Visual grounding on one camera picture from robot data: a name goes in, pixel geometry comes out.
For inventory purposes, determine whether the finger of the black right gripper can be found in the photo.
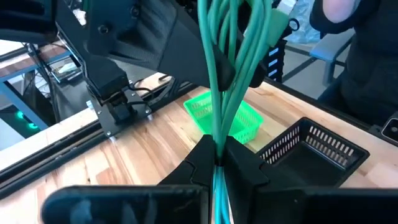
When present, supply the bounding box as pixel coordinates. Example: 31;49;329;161
156;0;236;93
248;55;268;89

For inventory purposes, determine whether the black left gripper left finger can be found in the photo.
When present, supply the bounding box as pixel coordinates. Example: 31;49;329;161
157;134;218;188

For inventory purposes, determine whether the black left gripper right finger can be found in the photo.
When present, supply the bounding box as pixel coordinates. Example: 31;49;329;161
223;135;300;224

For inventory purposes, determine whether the green USB cable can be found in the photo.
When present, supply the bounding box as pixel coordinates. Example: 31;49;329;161
197;0;290;224

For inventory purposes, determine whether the green plastic basket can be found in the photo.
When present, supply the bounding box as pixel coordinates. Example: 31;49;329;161
183;90;265;145

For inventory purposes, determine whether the black plastic basket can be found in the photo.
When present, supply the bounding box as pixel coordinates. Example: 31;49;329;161
256;116;371;188

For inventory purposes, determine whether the clear plastic bag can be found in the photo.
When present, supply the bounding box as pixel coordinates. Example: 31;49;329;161
284;0;315;44

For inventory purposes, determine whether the grey metal bench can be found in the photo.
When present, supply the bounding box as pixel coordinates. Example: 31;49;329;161
309;28;356;87

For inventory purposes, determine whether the person's hand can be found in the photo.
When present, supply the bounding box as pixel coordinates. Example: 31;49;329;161
322;0;357;24

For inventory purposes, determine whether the person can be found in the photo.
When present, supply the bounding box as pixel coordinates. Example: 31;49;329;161
309;0;398;127

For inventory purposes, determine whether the grey-blue metal stand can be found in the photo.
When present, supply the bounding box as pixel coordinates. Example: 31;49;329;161
0;40;75;133

